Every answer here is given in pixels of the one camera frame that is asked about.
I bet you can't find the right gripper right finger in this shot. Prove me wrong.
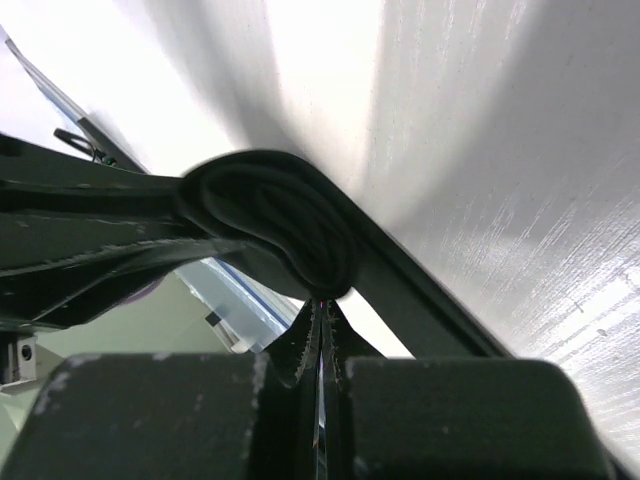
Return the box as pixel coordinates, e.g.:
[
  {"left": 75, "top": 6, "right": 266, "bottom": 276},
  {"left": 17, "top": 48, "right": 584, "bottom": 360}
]
[{"left": 319, "top": 301, "right": 613, "bottom": 479}]

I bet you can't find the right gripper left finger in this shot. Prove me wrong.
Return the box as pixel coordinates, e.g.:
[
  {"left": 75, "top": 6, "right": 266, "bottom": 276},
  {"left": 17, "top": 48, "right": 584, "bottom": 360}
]
[{"left": 1, "top": 303, "right": 319, "bottom": 479}]

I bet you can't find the black necktie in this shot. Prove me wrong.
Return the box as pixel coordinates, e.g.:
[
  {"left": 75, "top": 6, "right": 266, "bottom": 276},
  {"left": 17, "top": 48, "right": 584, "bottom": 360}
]
[{"left": 176, "top": 150, "right": 508, "bottom": 357}]

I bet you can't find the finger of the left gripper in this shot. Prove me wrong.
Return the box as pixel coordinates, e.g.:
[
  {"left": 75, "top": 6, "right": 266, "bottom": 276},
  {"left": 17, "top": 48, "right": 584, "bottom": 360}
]
[
  {"left": 1, "top": 135, "right": 180, "bottom": 220},
  {"left": 1, "top": 212, "right": 308, "bottom": 330}
]

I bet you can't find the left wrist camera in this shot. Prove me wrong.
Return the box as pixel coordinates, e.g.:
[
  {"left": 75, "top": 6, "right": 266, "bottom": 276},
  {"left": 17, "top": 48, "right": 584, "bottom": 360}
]
[{"left": 1, "top": 332, "right": 37, "bottom": 394}]

